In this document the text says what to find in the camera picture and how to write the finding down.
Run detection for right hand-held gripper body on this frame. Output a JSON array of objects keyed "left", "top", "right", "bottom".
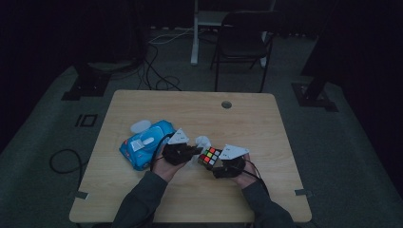
[{"left": 211, "top": 143, "right": 251, "bottom": 180}]

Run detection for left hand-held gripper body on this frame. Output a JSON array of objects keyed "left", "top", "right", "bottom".
[{"left": 162, "top": 127, "right": 193, "bottom": 166}]

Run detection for multicoloured puzzle cube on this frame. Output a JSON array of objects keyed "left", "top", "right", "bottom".
[{"left": 197, "top": 145, "right": 223, "bottom": 169}]

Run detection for blue wet wipes pack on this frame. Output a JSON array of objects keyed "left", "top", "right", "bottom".
[{"left": 119, "top": 119, "right": 177, "bottom": 172}]

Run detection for black stand base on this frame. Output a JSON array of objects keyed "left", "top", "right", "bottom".
[
  {"left": 61, "top": 62, "right": 112, "bottom": 102},
  {"left": 291, "top": 75, "right": 339, "bottom": 113}
]

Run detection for black folding chair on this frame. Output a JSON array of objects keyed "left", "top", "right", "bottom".
[{"left": 209, "top": 10, "right": 277, "bottom": 93}]

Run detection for left hand-held gripper cable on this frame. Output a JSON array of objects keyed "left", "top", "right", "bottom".
[{"left": 148, "top": 132, "right": 176, "bottom": 173}]

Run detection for hand-held gripper cable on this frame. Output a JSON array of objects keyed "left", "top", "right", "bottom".
[
  {"left": 148, "top": 132, "right": 176, "bottom": 173},
  {"left": 242, "top": 158, "right": 271, "bottom": 197}
]

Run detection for right hand-held gripper cable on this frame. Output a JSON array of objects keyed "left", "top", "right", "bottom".
[{"left": 242, "top": 158, "right": 271, "bottom": 197}]

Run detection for black tangled floor cables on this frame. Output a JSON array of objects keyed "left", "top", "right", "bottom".
[{"left": 136, "top": 42, "right": 182, "bottom": 92}]

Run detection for white floor cable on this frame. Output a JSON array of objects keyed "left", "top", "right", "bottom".
[{"left": 147, "top": 27, "right": 195, "bottom": 46}]

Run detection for white desk frame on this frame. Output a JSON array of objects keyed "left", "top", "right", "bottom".
[{"left": 189, "top": 0, "right": 278, "bottom": 68}]

